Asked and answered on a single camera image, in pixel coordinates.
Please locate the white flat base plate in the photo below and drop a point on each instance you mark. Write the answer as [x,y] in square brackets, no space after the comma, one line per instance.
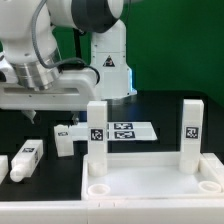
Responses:
[118,131]

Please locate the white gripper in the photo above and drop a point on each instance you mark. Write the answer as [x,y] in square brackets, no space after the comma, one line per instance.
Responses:
[30,87]

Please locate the white desk top tray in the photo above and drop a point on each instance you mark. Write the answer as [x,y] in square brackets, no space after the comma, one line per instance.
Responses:
[154,175]

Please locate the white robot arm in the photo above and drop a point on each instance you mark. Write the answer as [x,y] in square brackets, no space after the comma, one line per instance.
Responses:
[59,55]

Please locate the white front rail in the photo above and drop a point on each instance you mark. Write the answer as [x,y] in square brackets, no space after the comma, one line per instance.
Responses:
[172,211]

